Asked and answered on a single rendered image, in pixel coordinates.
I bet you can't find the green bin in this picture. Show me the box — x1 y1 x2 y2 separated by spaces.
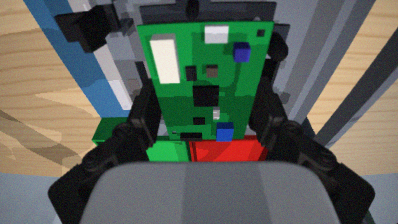
92 117 192 162

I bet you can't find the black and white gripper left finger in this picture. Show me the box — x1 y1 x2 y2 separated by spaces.
48 78 162 224

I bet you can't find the green circuit board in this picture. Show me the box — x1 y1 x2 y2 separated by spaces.
137 21 274 142

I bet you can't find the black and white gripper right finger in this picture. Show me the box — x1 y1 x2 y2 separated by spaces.
251 76 375 224

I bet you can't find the red open-top bin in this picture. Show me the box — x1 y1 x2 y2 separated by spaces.
189 135 268 162

